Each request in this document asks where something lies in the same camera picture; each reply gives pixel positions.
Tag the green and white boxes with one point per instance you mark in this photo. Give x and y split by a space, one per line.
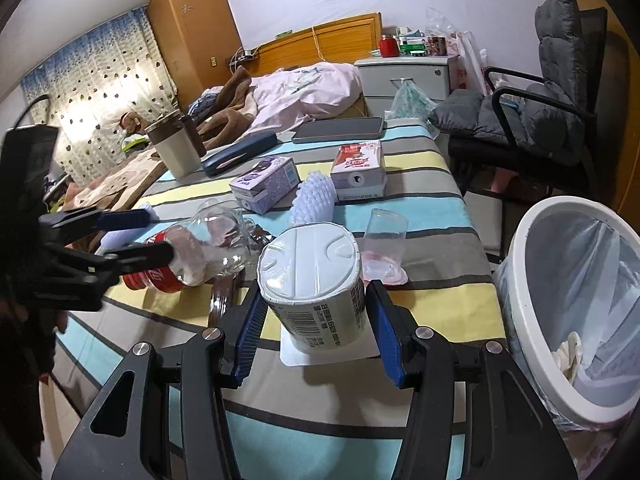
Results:
412 46

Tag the white foam fruit net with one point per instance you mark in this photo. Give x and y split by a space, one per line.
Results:
312 195

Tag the white round bin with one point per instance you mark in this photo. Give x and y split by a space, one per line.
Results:
525 270

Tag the white yogurt cup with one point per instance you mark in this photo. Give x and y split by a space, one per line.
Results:
310 280

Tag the crumpled white tissue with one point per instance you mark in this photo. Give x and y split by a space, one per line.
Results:
570 355

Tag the wooden headboard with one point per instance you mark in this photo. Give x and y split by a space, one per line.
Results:
345 40

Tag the green patterned plastic bag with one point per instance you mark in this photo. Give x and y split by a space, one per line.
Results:
412 102

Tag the black chair grey cushion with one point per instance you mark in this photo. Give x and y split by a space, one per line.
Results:
555 30

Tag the pink quilt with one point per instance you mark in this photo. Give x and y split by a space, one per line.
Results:
310 90

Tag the cream tumbler with brown lid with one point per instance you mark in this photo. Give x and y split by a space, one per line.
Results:
172 152

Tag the blue spotted curtain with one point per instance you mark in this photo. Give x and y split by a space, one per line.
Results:
90 80

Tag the grey nightstand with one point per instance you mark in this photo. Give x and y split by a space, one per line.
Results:
400 72

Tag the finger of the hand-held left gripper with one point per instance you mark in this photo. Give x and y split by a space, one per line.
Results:
145 258
125 219

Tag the translucent bin liner bag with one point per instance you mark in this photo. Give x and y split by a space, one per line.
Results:
590 280

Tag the brown blanket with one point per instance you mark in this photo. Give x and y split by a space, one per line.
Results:
235 95

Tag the purple carton box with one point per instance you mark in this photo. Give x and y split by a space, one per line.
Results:
265 182

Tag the grey tablet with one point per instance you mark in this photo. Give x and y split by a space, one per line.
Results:
337 130

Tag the brown plush toy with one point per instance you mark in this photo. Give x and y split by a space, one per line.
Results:
131 121

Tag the brown printed bedsheet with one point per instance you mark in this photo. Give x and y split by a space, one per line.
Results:
130 175

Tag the white power strip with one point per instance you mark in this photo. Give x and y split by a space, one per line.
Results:
242 54

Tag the white plastic bag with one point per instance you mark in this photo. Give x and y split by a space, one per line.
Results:
472 67

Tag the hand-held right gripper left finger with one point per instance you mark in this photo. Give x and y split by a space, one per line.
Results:
247 332

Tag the red jar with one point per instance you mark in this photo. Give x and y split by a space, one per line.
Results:
388 46

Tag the pink and white carton box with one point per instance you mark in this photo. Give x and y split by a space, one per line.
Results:
357 170

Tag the dark blue glasses case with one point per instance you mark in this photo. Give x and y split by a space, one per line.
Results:
240 152

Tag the clear plastic bag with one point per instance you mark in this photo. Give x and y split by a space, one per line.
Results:
440 20

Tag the wooden wardrobe with star marks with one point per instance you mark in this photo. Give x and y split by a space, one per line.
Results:
195 25

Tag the clear bottle with red label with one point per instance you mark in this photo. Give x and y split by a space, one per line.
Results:
200 255

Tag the clear plastic cup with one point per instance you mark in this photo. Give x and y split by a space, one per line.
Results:
382 235

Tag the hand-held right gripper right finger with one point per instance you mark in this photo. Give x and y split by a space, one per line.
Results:
387 332

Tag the brown jar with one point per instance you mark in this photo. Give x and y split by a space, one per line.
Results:
437 46

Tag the blue striped cloth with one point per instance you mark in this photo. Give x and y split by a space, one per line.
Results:
205 105

